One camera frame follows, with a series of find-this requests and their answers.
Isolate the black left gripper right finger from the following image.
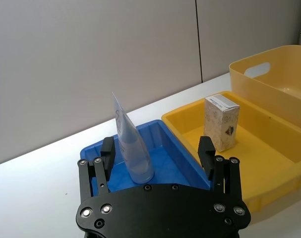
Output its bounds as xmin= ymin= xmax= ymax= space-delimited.
xmin=197 ymin=135 xmax=244 ymax=201

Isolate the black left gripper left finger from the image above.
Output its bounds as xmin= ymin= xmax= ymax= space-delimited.
xmin=77 ymin=137 xmax=117 ymax=199

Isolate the pale blue squeeze tube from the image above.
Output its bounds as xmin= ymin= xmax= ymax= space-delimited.
xmin=111 ymin=91 xmax=155 ymax=184

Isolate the shallow yellow plastic tray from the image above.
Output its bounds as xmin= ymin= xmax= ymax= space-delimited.
xmin=161 ymin=90 xmax=301 ymax=226

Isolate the cream patterned carton box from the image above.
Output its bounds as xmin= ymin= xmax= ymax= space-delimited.
xmin=203 ymin=94 xmax=241 ymax=153

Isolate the blue plastic tray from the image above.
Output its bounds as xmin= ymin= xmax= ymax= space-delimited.
xmin=80 ymin=119 xmax=212 ymax=196

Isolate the deep yellow handled bin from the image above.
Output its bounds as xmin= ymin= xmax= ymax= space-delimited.
xmin=229 ymin=45 xmax=301 ymax=133

